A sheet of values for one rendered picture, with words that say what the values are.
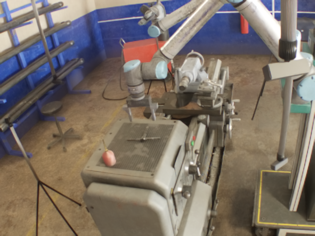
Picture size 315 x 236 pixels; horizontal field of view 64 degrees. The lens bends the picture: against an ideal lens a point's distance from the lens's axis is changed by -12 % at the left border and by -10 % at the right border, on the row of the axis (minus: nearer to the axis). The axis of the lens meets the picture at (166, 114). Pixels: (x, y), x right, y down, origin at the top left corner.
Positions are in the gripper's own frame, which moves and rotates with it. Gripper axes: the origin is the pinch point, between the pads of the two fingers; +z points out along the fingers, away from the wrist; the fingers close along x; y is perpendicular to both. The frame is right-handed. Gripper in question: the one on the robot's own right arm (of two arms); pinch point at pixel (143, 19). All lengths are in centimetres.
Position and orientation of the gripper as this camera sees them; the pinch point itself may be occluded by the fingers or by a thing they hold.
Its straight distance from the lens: 193.5
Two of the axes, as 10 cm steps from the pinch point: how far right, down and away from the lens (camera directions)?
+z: -2.6, 5.4, -8.0
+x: -6.4, 5.3, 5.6
